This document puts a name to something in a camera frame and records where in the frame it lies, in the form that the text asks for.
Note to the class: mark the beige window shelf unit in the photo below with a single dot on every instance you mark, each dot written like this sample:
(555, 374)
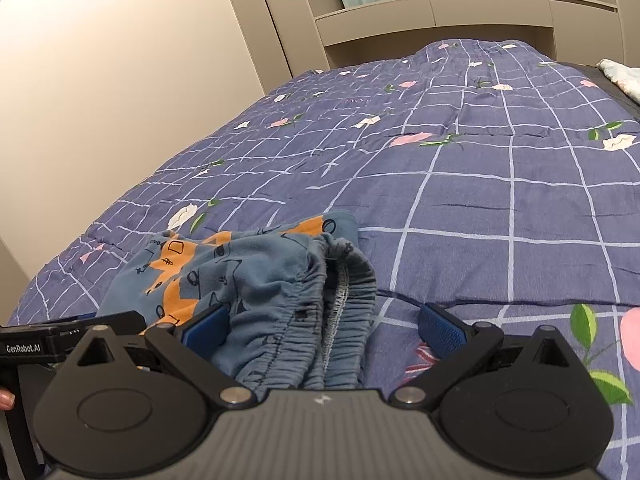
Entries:
(450, 20)

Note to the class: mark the blue orange printed pants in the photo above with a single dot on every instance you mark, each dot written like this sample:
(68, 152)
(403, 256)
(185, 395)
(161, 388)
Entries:
(270, 280)

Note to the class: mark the beige wardrobe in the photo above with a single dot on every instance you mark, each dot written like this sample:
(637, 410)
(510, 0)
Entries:
(270, 20)

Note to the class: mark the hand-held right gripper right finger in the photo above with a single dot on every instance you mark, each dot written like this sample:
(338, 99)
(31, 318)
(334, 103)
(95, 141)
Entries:
(441, 331)

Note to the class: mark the dark grey quilted mattress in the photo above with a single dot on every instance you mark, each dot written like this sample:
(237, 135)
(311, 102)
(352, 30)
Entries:
(627, 107)

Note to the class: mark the light blue crumpled cloth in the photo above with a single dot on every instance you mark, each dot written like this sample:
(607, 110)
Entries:
(622, 75)

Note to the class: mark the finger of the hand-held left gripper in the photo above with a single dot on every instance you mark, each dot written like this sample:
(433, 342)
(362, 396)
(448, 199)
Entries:
(125, 320)

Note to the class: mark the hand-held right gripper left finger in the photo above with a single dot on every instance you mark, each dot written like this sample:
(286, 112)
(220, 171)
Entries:
(210, 329)

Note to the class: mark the blue grid floral quilt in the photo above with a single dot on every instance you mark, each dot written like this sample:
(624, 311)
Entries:
(500, 185)

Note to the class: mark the person's left hand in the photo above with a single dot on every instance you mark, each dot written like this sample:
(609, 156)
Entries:
(6, 400)

